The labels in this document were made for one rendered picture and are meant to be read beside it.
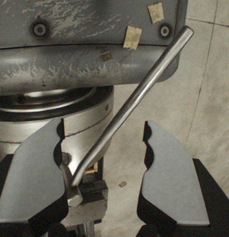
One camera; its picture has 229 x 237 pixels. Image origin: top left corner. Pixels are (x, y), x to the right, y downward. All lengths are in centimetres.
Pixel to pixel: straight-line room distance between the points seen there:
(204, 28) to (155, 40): 185
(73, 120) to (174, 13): 20
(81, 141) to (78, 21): 18
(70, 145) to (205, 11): 193
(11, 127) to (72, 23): 16
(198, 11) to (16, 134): 191
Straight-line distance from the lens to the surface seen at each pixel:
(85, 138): 31
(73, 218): 96
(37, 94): 31
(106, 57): 23
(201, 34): 208
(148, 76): 18
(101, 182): 94
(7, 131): 29
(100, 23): 23
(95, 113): 31
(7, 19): 22
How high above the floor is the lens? 147
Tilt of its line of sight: 54 degrees down
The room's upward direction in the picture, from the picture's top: 145 degrees clockwise
